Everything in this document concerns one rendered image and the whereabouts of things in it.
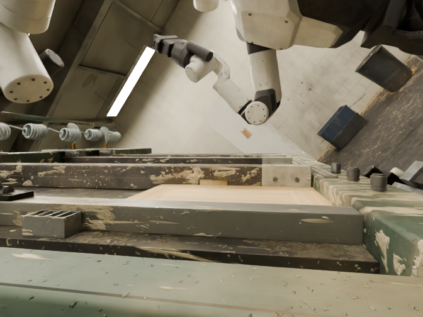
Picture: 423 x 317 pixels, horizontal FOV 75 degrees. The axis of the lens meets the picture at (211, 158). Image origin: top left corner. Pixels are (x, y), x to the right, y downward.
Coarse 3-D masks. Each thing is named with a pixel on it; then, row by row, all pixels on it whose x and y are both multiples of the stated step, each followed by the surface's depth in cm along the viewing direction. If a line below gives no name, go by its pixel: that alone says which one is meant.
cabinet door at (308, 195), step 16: (144, 192) 64; (160, 192) 64; (176, 192) 66; (192, 192) 65; (208, 192) 65; (224, 192) 65; (240, 192) 65; (256, 192) 65; (272, 192) 65; (288, 192) 65; (304, 192) 63
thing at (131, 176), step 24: (0, 168) 88; (24, 168) 86; (48, 168) 85; (72, 168) 83; (96, 168) 82; (120, 168) 80; (144, 168) 79; (168, 168) 78; (192, 168) 76; (216, 168) 75; (240, 168) 74; (264, 168) 73; (288, 168) 72
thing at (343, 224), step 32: (0, 224) 45; (96, 224) 42; (128, 224) 41; (160, 224) 40; (192, 224) 39; (224, 224) 38; (256, 224) 38; (288, 224) 37; (320, 224) 36; (352, 224) 35
